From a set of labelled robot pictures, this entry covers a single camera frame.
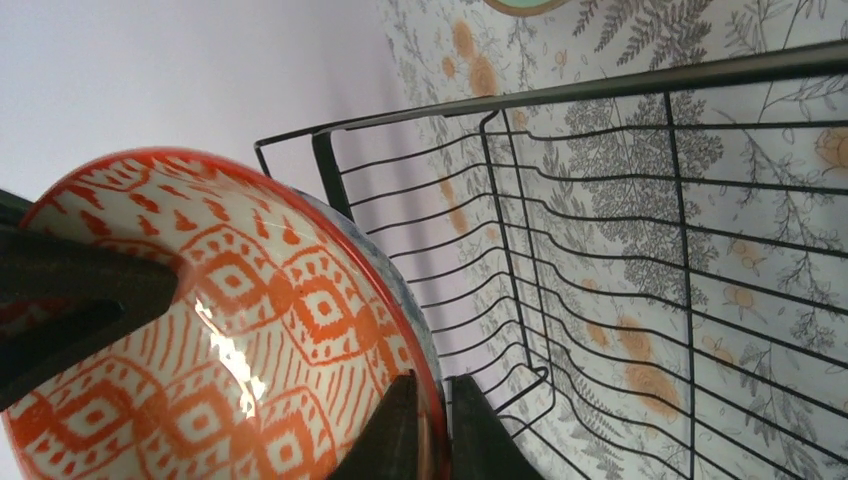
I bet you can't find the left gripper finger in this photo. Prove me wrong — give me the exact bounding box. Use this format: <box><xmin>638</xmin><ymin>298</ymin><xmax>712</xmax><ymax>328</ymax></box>
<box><xmin>1</xmin><ymin>191</ymin><xmax>178</xmax><ymax>409</ymax></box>

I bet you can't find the red patterned bowl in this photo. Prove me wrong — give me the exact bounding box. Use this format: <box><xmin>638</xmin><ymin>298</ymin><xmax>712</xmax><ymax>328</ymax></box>
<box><xmin>2</xmin><ymin>147</ymin><xmax>449</xmax><ymax>479</ymax></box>

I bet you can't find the mint green bowl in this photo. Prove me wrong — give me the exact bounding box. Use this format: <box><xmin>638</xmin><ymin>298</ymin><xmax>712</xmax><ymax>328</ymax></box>
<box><xmin>484</xmin><ymin>0</ymin><xmax>569</xmax><ymax>17</ymax></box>

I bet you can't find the black wire dish rack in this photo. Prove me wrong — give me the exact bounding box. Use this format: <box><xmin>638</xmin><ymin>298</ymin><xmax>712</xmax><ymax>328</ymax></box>
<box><xmin>254</xmin><ymin>40</ymin><xmax>847</xmax><ymax>479</ymax></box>

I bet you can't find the floral table mat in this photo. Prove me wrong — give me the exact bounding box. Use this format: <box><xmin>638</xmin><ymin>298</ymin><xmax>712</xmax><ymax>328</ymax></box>
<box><xmin>374</xmin><ymin>0</ymin><xmax>848</xmax><ymax>480</ymax></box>

